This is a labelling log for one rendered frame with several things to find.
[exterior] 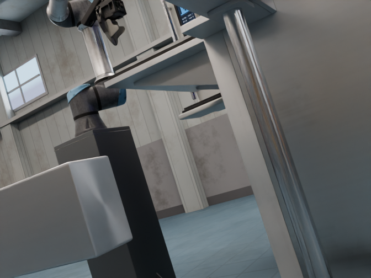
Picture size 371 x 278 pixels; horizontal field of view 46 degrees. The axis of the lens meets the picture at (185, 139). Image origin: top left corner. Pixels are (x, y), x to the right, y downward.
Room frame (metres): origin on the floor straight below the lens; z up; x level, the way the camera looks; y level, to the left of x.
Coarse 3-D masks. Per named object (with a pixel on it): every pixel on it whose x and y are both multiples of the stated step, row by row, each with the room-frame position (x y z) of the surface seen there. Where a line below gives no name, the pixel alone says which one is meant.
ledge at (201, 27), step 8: (200, 16) 1.13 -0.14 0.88; (184, 24) 1.15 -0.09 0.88; (192, 24) 1.14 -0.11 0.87; (200, 24) 1.14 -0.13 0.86; (208, 24) 1.16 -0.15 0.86; (216, 24) 1.18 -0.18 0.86; (184, 32) 1.16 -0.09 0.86; (192, 32) 1.18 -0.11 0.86; (200, 32) 1.20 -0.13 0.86; (208, 32) 1.22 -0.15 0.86; (216, 32) 1.25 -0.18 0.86
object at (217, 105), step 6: (210, 102) 2.16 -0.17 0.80; (216, 102) 2.14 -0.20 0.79; (222, 102) 2.12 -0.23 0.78; (198, 108) 2.20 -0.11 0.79; (204, 108) 2.18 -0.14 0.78; (210, 108) 2.19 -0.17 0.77; (216, 108) 2.27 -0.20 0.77; (222, 108) 2.37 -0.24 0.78; (180, 114) 2.28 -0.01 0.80; (186, 114) 2.25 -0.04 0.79; (192, 114) 2.23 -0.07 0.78; (198, 114) 2.28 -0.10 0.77; (204, 114) 2.36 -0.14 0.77
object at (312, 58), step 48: (288, 0) 1.15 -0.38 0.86; (336, 0) 1.10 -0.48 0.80; (288, 48) 1.17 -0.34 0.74; (336, 48) 1.12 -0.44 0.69; (288, 96) 1.19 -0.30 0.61; (336, 96) 1.14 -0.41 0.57; (288, 144) 1.21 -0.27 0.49; (336, 144) 1.16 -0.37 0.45; (336, 192) 1.18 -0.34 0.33; (336, 240) 1.19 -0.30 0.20
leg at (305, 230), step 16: (240, 0) 0.97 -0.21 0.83; (208, 16) 1.01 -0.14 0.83; (224, 16) 1.02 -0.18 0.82; (240, 16) 1.01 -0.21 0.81; (240, 32) 1.00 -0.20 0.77; (240, 48) 1.01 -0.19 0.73; (240, 64) 1.02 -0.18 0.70; (256, 64) 1.01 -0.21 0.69; (256, 80) 1.00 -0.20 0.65; (256, 96) 1.01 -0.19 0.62; (256, 112) 1.02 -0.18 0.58; (272, 112) 1.01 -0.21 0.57; (272, 128) 1.00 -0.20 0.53; (272, 144) 1.01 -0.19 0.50; (272, 160) 1.02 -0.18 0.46; (288, 160) 1.01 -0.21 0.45; (288, 176) 1.00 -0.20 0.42; (288, 192) 1.01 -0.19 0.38; (288, 208) 1.02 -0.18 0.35; (304, 208) 1.00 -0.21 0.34; (304, 224) 1.00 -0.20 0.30; (304, 240) 1.01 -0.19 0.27; (320, 240) 1.02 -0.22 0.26; (304, 256) 1.02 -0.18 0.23; (320, 256) 1.00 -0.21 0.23; (320, 272) 1.00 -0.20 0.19
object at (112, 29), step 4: (108, 20) 1.53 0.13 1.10; (108, 24) 1.53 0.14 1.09; (112, 24) 1.53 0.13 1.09; (108, 28) 1.53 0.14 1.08; (112, 28) 1.53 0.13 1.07; (116, 28) 1.52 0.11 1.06; (108, 32) 1.53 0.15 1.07; (112, 32) 1.53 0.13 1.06; (116, 32) 1.53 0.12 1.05; (108, 36) 1.54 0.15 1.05; (112, 36) 1.54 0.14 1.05; (112, 40) 1.54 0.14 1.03
